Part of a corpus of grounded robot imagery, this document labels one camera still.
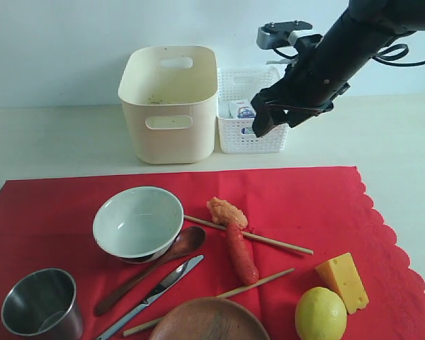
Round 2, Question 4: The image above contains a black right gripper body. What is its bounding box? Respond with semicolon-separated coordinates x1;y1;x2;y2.
251;59;351;117

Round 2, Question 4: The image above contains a white blue milk carton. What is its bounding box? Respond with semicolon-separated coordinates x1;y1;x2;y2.
228;99;256;120

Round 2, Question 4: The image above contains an orange fried food piece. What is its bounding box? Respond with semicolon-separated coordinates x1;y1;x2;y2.
207;197;248;230

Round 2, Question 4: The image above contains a red sausage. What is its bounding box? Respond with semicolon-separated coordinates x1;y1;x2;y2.
225;223;259;285

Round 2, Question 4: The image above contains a yellow cheese wedge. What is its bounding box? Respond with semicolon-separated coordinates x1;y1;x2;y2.
315;252;369;315

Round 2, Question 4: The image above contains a yellow lemon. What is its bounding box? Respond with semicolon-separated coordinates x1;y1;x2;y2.
295;287;347;339

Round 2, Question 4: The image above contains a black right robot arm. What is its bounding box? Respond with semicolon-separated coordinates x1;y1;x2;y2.
251;1;425;137

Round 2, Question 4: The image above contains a white woven plastic basket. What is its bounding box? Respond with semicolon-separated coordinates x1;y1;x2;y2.
217;66;288;154

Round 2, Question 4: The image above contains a cream plastic bin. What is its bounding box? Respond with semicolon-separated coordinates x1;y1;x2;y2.
118;46;218;164

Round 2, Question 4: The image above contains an upper wooden chopstick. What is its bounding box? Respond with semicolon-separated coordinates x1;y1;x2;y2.
184;215;314;255

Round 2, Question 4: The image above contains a wooden chopstick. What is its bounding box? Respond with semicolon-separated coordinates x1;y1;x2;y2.
184;215;314;255
123;268;295;337

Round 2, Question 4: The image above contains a red table cloth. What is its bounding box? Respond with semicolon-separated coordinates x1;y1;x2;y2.
0;167;425;339

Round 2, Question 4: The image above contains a brown wooden spoon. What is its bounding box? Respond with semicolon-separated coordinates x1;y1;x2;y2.
93;226;206;317

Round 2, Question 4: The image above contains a white ceramic bowl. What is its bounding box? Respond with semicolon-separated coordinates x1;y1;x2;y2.
92;186;183;264

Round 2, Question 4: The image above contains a lower wooden chopstick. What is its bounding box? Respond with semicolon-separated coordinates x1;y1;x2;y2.
123;268;295;337

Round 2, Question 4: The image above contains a steel table knife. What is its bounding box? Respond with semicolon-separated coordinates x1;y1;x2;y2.
95;255;204;340

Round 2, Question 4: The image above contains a brown wooden plate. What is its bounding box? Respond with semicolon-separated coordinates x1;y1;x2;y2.
150;297;269;340

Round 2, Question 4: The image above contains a stainless steel cup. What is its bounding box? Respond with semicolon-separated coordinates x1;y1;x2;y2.
1;268;84;339

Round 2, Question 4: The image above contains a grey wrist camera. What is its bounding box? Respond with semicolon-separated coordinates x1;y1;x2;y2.
256;21;313;50

